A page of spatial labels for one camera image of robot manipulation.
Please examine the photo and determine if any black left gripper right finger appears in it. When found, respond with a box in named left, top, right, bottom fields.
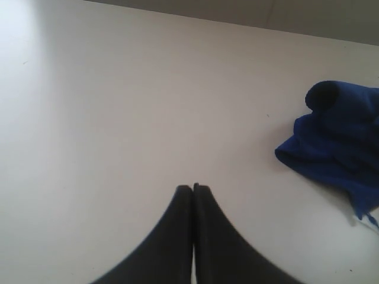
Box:
left=193, top=183, right=280, bottom=283

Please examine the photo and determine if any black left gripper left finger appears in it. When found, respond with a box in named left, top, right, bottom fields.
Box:
left=94, top=185, right=193, bottom=284

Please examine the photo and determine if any blue towel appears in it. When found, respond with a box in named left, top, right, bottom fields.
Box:
left=275, top=80, right=378, bottom=227

